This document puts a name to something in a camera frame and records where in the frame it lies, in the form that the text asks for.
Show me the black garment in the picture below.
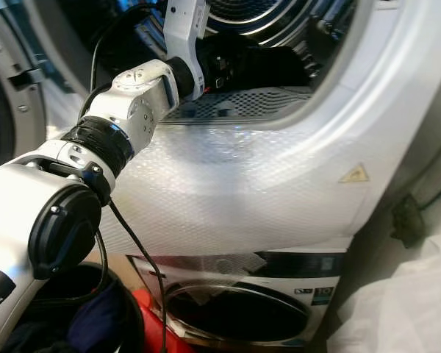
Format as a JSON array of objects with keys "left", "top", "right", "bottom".
[{"left": 209, "top": 33, "right": 313, "bottom": 89}]

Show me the white washing machine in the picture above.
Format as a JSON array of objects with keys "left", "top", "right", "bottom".
[{"left": 129, "top": 246, "right": 350, "bottom": 353}]

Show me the black clothes pile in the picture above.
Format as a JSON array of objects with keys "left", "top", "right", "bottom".
[{"left": 0, "top": 316, "right": 74, "bottom": 353}]

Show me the grey perforated lint filter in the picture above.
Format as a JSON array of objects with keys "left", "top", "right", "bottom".
[{"left": 162, "top": 87, "right": 313, "bottom": 122}]

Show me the steel dryer drum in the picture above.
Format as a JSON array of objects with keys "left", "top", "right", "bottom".
[{"left": 59, "top": 0, "right": 357, "bottom": 89}]

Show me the black drum paddle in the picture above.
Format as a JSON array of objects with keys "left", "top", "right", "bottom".
[{"left": 301, "top": 18, "right": 343, "bottom": 71}]

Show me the clear bubble wrap sheet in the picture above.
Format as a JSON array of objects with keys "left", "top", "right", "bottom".
[{"left": 51, "top": 110, "right": 376, "bottom": 258}]

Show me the white tumble dryer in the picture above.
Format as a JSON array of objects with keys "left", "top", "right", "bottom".
[{"left": 29, "top": 0, "right": 427, "bottom": 258}]

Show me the yellow triangle warning sticker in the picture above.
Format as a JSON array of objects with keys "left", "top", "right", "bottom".
[{"left": 338, "top": 163, "right": 370, "bottom": 184}]

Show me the round grey dryer door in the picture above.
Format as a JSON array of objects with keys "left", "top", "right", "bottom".
[{"left": 0, "top": 0, "right": 49, "bottom": 174}]

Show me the red basket with black rim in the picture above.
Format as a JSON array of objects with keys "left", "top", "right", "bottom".
[{"left": 22, "top": 261, "right": 177, "bottom": 353}]

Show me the dark blue garment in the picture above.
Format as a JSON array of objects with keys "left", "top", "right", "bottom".
[{"left": 66, "top": 283, "right": 129, "bottom": 353}]

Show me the white plastic bag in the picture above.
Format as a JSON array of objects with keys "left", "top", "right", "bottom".
[{"left": 323, "top": 235, "right": 441, "bottom": 353}]

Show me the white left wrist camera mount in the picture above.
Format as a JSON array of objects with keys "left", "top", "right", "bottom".
[{"left": 163, "top": 0, "right": 208, "bottom": 100}]

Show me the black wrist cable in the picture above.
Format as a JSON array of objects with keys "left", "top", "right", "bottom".
[{"left": 77, "top": 4, "right": 166, "bottom": 126}]

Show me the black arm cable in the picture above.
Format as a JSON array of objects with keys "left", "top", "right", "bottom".
[{"left": 107, "top": 199, "right": 170, "bottom": 353}]

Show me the black wall fitting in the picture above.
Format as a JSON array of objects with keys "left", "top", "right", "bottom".
[{"left": 390, "top": 193, "right": 427, "bottom": 249}]

